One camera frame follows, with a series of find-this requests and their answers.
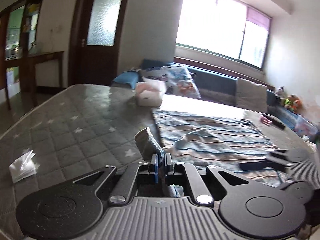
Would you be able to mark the dark wooden display cabinet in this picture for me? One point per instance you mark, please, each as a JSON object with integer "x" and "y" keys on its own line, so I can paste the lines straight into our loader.
{"x": 19, "y": 55}

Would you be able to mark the black remote control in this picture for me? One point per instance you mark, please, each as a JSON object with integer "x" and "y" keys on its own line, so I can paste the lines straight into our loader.
{"x": 274, "y": 121}

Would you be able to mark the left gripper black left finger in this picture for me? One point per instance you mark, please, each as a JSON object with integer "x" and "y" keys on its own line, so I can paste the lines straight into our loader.
{"x": 134, "y": 175}

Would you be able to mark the blue cushion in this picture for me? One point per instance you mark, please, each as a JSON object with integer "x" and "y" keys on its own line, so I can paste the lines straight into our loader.
{"x": 127, "y": 79}

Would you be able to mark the blue beige striped cloth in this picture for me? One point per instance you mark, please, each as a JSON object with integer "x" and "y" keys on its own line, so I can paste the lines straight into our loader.
{"x": 204, "y": 141}

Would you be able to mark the dark teal sofa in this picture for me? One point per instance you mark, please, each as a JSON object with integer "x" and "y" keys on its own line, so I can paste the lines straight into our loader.
{"x": 212, "y": 86}

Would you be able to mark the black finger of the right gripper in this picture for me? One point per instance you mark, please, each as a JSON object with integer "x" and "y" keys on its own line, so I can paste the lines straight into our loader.
{"x": 276, "y": 155}
{"x": 260, "y": 165}

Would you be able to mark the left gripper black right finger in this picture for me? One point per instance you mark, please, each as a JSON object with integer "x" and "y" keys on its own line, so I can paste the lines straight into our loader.
{"x": 187, "y": 176}

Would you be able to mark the butterfly print pillow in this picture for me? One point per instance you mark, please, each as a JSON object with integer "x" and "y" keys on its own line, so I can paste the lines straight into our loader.
{"x": 177, "y": 78}

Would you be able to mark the white pink tissue box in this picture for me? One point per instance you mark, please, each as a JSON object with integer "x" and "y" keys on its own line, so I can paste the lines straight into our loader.
{"x": 149, "y": 93}

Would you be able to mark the large bright window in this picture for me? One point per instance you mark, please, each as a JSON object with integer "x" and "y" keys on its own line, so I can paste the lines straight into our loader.
{"x": 227, "y": 28}

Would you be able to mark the pink small object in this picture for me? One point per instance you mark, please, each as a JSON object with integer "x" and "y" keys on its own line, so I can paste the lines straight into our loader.
{"x": 265, "y": 120}

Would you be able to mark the stuffed toys pile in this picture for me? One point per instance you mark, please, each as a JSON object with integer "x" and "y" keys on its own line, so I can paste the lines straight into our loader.
{"x": 291, "y": 102}

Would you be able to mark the grey quilted star table cover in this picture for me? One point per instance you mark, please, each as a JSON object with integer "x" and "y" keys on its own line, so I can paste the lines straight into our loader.
{"x": 84, "y": 139}

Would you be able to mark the dark wooden door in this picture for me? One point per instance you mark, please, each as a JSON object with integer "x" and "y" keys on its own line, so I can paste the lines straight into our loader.
{"x": 95, "y": 41}

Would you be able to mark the clear plastic storage box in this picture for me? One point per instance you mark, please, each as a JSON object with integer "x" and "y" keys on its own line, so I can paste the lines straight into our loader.
{"x": 304, "y": 128}

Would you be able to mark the white crumpled tissue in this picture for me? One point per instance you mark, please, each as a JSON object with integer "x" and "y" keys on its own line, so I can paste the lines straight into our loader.
{"x": 23, "y": 167}

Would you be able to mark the beige folded blanket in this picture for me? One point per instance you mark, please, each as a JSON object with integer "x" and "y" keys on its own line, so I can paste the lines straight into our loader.
{"x": 251, "y": 96}

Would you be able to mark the dark wooden side table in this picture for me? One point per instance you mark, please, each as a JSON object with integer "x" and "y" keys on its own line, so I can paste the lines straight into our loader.
{"x": 45, "y": 69}

